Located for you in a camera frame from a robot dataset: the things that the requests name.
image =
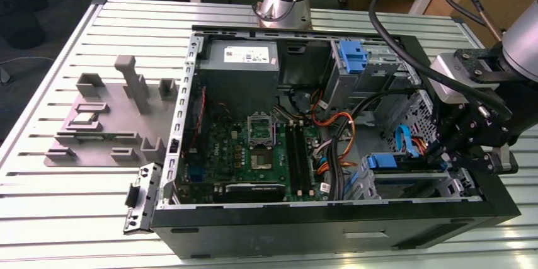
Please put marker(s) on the metal case latch bracket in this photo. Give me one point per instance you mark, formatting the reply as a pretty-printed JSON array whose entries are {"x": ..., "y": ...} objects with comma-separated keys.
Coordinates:
[{"x": 144, "y": 193}]

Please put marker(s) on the locking lever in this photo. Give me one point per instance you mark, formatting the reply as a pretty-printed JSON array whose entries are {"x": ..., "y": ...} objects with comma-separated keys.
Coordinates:
[{"x": 274, "y": 136}]

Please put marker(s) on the gray parts rack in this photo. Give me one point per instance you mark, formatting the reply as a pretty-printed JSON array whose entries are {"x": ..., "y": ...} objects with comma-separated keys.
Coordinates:
[{"x": 121, "y": 124}]

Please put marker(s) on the CPU socket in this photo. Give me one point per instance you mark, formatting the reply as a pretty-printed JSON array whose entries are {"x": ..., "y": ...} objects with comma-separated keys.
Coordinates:
[{"x": 262, "y": 161}]

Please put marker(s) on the black PC case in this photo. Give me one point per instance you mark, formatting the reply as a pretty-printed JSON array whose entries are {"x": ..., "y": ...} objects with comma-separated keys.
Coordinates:
[{"x": 294, "y": 231}]

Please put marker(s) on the green RAM stick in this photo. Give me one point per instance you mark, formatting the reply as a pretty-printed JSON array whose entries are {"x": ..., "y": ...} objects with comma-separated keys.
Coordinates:
[{"x": 93, "y": 138}]

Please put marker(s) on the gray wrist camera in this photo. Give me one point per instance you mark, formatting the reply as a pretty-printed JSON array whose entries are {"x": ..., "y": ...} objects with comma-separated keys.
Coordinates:
[{"x": 454, "y": 67}]

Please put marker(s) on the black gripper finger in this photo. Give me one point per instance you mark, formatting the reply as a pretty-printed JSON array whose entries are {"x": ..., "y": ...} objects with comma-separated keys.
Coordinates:
[
  {"x": 474, "y": 158},
  {"x": 450, "y": 127}
]

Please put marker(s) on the gray power supply unit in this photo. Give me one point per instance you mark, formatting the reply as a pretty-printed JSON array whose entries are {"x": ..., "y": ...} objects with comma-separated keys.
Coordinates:
[{"x": 243, "y": 58}]

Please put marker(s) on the silver CPU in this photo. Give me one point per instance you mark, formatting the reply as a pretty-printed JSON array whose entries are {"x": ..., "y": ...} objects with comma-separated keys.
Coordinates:
[{"x": 84, "y": 118}]

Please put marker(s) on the black RAM slot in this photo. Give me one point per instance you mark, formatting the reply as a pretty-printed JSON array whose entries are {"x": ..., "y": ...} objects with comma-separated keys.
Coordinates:
[
  {"x": 306, "y": 158},
  {"x": 294, "y": 158}
]

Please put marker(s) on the metal drive cage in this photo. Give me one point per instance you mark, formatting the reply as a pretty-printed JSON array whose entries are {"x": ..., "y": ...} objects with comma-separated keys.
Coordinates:
[{"x": 344, "y": 89}]

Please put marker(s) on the metal disk bay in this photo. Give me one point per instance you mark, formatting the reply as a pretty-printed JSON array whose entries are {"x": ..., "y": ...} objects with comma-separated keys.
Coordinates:
[{"x": 411, "y": 176}]

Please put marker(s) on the green motherboard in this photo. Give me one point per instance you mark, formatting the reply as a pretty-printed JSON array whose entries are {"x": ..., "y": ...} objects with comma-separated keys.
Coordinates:
[{"x": 227, "y": 143}]

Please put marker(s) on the blue drive latch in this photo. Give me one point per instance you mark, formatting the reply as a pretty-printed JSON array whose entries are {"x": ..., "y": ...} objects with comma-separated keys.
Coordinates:
[{"x": 352, "y": 58}]

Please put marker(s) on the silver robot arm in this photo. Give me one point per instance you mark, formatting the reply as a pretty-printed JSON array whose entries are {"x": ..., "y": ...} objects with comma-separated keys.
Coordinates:
[{"x": 286, "y": 14}]

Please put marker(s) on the black chair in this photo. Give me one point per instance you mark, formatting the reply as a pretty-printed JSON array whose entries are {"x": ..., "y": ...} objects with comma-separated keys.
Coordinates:
[{"x": 20, "y": 14}]

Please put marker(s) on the black graphics card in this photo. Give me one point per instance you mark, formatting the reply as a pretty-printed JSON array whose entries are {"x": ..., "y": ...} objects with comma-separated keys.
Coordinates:
[{"x": 252, "y": 191}]

